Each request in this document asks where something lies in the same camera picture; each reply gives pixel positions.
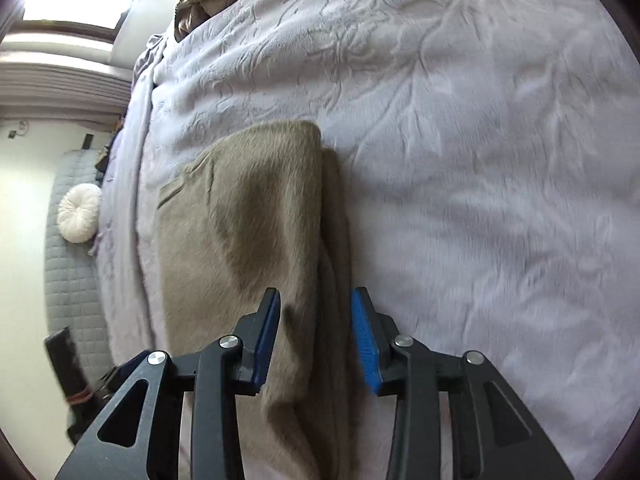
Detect taupe knit garment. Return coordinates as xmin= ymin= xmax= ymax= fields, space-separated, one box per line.
xmin=157 ymin=120 xmax=398 ymax=480

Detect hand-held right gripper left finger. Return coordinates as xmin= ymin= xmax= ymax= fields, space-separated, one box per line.
xmin=55 ymin=287 xmax=282 ymax=480

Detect white window ledge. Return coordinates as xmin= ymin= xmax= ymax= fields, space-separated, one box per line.
xmin=0 ymin=35 xmax=133 ymax=123

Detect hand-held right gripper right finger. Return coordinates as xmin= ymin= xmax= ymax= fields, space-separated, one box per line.
xmin=350 ymin=287 xmax=576 ymax=480

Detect black upright object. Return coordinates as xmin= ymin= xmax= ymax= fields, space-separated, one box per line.
xmin=44 ymin=326 xmax=108 ymax=443

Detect white round cushion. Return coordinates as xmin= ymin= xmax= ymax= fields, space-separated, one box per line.
xmin=56 ymin=183 xmax=102 ymax=244

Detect grey quilted mattress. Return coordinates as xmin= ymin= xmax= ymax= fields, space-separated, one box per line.
xmin=44 ymin=150 xmax=118 ymax=386

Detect pale lavender embossed blanket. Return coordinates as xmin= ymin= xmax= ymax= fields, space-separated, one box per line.
xmin=90 ymin=0 xmax=640 ymax=480

